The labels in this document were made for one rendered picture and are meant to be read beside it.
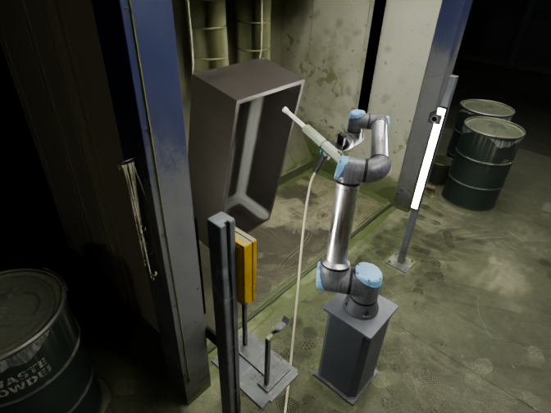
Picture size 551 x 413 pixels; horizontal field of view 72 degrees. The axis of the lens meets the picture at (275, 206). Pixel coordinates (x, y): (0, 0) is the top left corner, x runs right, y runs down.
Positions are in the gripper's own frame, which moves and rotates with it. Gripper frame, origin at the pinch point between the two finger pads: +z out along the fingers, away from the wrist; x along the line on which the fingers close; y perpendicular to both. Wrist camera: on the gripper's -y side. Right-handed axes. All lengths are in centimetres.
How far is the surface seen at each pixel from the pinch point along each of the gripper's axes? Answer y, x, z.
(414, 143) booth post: 62, -5, -184
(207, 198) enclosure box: 64, 42, 35
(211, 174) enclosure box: 44, 45, 35
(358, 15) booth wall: -4, 110, -185
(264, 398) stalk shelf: 33, -69, 103
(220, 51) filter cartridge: 38, 152, -60
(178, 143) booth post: -26, 18, 89
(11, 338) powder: 61, 21, 161
